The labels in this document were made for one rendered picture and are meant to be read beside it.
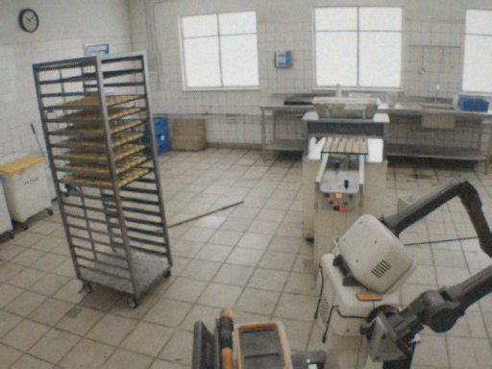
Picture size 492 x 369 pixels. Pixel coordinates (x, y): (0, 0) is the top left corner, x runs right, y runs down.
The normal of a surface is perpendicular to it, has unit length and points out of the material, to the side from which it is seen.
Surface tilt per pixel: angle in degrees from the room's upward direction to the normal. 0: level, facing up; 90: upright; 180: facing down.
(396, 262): 90
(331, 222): 90
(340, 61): 90
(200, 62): 90
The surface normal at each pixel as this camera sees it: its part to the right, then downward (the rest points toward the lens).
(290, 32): -0.29, 0.35
